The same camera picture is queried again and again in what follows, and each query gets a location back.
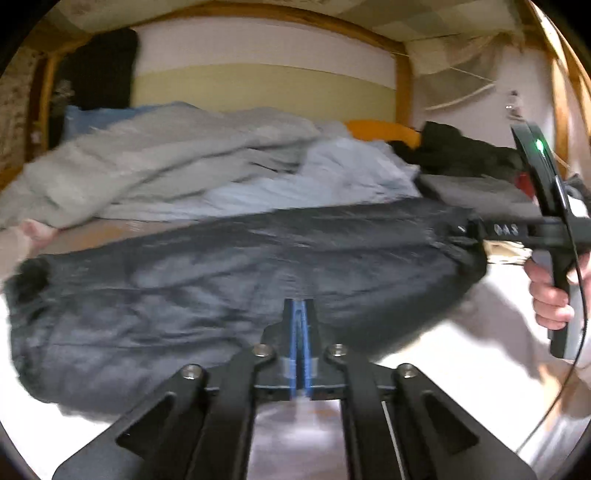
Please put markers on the white pink pillow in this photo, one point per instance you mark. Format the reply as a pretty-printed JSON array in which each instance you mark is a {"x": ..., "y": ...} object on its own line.
[{"x": 23, "y": 244}]

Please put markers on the black coat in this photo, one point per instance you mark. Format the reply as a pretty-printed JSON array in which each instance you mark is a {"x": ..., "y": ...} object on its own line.
[{"x": 461, "y": 147}]

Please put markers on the light blue blanket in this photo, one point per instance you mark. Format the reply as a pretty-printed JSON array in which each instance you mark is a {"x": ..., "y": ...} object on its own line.
[{"x": 346, "y": 170}]

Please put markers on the cream white cloth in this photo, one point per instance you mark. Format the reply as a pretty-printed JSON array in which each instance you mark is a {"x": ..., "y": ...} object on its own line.
[{"x": 508, "y": 254}]

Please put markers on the grey quilt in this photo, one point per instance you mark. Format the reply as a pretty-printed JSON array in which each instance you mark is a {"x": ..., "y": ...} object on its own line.
[{"x": 161, "y": 152}]

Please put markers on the black down jacket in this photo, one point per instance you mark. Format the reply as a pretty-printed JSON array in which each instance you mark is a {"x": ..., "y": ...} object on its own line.
[{"x": 231, "y": 277}]

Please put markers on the wooden bed frame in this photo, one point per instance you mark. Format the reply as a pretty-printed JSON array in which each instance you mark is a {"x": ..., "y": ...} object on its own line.
[{"x": 403, "y": 87}]

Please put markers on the black hanging bag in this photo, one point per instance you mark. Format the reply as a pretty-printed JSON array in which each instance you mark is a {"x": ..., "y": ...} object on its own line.
[{"x": 106, "y": 69}]

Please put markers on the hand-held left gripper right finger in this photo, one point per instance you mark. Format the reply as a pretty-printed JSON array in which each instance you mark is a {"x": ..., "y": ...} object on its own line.
[{"x": 307, "y": 350}]

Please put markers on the red flat case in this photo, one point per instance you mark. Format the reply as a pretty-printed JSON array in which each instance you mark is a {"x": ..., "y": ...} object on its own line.
[{"x": 524, "y": 181}]

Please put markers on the person's right hand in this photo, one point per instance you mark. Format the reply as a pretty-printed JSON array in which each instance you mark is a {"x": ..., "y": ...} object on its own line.
[{"x": 547, "y": 295}]

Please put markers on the grey jacket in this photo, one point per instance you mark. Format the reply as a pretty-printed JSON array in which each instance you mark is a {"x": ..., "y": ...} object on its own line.
[{"x": 485, "y": 194}]

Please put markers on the blue pillow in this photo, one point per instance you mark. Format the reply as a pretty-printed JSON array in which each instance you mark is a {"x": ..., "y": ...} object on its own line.
[{"x": 83, "y": 120}]

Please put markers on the white wall socket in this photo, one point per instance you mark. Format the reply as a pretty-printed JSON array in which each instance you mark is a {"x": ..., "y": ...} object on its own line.
[{"x": 511, "y": 99}]

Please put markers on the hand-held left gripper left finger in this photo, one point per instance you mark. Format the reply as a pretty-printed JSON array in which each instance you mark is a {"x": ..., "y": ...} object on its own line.
[{"x": 290, "y": 350}]

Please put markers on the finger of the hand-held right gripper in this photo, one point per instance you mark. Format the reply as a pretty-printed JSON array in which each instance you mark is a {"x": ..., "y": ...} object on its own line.
[{"x": 508, "y": 229}]

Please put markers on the orange pillow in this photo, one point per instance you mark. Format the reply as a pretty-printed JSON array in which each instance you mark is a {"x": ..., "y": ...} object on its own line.
[{"x": 378, "y": 129}]

